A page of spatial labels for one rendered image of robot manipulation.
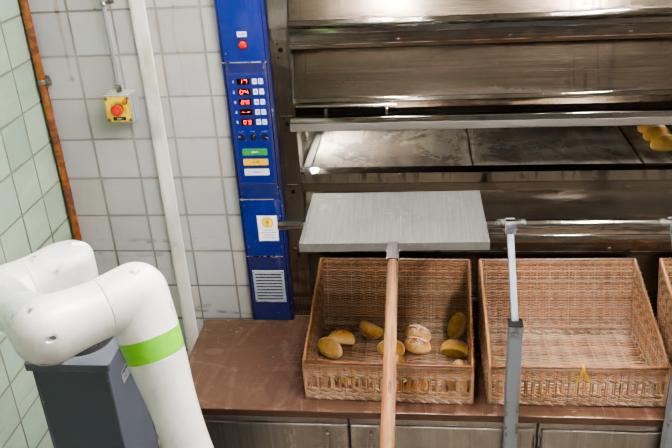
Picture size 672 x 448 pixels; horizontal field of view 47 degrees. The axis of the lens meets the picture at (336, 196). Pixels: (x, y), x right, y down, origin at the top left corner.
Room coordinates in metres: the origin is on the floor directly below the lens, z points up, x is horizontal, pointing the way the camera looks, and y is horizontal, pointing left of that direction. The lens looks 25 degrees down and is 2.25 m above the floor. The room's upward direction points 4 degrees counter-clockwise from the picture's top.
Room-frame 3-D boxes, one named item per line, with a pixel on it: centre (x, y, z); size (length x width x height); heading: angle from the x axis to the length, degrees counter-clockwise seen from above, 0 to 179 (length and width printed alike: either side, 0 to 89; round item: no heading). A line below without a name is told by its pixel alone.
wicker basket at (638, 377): (2.14, -0.74, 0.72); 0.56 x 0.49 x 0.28; 83
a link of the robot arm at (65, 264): (1.54, 0.64, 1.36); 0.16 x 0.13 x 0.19; 128
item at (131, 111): (2.56, 0.72, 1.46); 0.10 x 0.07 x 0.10; 82
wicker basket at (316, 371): (2.22, -0.16, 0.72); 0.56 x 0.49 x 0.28; 81
